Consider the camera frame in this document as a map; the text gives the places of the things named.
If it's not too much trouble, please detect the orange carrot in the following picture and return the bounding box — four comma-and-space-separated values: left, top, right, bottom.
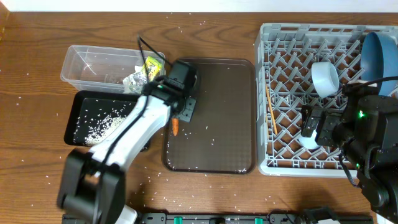
172, 118, 179, 136

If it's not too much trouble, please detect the light blue cup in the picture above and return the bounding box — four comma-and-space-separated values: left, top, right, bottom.
298, 131, 320, 150

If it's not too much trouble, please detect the light blue bowl with rice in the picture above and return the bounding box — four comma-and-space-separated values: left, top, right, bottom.
310, 62, 340, 98

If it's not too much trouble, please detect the wooden chopstick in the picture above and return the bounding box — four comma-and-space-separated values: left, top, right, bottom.
265, 84, 278, 135

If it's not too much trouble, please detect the aluminium foil ball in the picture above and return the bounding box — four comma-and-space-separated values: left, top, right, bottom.
142, 56, 163, 84

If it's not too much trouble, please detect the dark blue plate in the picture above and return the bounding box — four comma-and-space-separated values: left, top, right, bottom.
361, 32, 397, 81

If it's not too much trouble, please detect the pile of white rice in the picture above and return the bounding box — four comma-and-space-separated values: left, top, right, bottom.
84, 115, 126, 146

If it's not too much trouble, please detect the white paper napkin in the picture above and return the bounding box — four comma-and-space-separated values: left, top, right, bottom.
123, 66, 147, 95

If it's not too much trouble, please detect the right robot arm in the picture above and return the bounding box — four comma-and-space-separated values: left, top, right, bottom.
301, 85, 397, 223

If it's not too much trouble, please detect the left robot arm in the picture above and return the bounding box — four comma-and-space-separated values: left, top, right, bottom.
57, 77, 197, 223

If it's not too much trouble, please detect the grey dishwasher rack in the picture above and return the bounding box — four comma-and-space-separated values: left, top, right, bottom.
254, 23, 397, 178

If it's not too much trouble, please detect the brown serving tray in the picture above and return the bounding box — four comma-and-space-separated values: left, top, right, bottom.
162, 58, 256, 174

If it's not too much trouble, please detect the black plastic tray bin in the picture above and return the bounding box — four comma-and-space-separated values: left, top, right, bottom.
64, 90, 138, 147

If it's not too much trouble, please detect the clear plastic bin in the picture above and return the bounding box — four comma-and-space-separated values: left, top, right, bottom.
60, 44, 167, 97

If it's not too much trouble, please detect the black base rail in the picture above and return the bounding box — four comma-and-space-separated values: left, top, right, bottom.
134, 207, 374, 224

